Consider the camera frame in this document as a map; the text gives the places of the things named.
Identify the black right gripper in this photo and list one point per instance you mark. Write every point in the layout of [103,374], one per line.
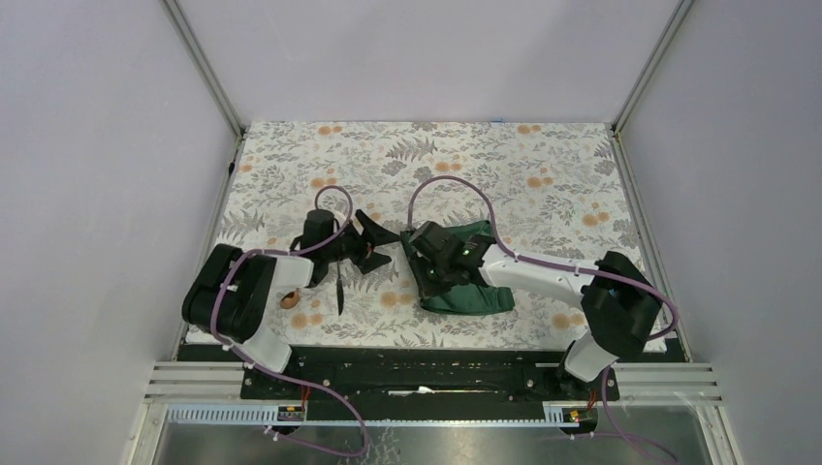
[427,288]

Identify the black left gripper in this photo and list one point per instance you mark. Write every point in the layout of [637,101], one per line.
[373,233]

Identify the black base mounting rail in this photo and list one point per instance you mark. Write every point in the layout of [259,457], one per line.
[408,384]

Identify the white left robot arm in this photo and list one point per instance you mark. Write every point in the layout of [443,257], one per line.
[228,298]

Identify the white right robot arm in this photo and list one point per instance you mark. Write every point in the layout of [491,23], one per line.
[612,293]

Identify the dark green cloth napkin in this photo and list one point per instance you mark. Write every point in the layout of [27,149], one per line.
[475,295]

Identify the black table knife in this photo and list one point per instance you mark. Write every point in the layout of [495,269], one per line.
[339,289]

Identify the copper spoon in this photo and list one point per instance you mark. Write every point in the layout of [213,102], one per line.
[290,300]

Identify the floral patterned table mat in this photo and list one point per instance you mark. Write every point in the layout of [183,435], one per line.
[553,188]

